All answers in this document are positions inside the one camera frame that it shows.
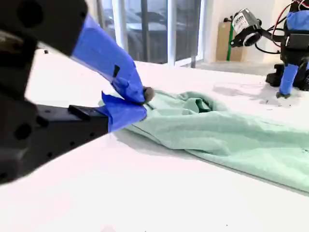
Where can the blue-taped gripper finger with dark tip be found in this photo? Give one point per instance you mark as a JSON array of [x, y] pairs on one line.
[[287, 79]]

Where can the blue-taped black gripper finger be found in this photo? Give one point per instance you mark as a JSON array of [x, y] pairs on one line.
[[103, 55], [123, 113]]

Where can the pale green T-shirt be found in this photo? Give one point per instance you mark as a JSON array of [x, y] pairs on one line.
[[217, 135]]

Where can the green strip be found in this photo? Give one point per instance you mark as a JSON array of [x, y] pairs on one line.
[[229, 46]]

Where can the brown cardboard box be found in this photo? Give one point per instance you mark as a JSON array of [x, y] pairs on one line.
[[222, 43]]

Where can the short black camera stalk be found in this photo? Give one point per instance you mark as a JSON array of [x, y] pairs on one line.
[[271, 33]]

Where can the black and silver camera box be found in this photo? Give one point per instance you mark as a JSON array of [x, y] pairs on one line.
[[246, 26]]

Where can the white window frame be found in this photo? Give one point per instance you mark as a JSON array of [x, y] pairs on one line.
[[171, 33]]

